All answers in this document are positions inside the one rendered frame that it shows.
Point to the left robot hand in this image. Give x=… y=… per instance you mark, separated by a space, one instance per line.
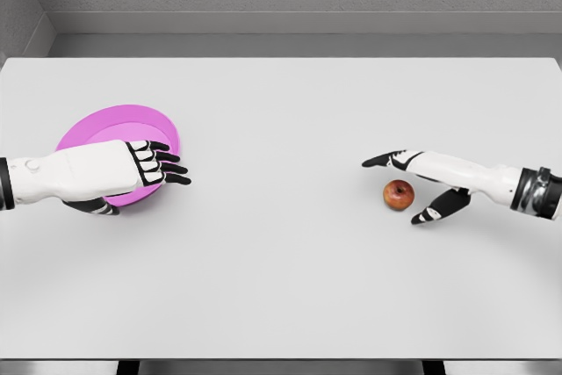
x=101 y=168

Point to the red apple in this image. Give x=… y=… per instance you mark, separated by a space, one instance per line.
x=398 y=195

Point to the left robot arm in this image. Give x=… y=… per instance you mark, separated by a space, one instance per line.
x=28 y=178

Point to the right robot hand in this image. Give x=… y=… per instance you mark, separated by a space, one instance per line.
x=443 y=169

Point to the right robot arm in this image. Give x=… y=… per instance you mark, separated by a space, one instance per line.
x=522 y=188

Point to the pink round plate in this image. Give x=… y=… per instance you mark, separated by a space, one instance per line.
x=127 y=129

